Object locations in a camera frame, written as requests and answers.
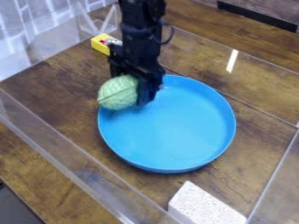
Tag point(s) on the green bumpy bitter gourd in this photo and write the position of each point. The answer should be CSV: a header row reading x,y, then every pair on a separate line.
x,y
118,92

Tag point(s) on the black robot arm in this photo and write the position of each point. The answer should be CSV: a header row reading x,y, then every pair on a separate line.
x,y
142,12

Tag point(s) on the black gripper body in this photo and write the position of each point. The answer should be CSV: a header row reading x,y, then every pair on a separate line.
x,y
138,54

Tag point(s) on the white speckled foam block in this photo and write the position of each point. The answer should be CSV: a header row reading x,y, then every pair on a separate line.
x,y
192,206

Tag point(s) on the yellow rectangular block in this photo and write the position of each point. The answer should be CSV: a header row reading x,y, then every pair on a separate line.
x,y
102,41

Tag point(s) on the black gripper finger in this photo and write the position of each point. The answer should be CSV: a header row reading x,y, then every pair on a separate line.
x,y
147,90
118,71

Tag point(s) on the blue round plastic tray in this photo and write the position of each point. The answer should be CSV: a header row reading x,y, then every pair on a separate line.
x,y
175,134

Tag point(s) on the clear acrylic enclosure wall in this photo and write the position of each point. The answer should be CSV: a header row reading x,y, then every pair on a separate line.
x,y
55,160

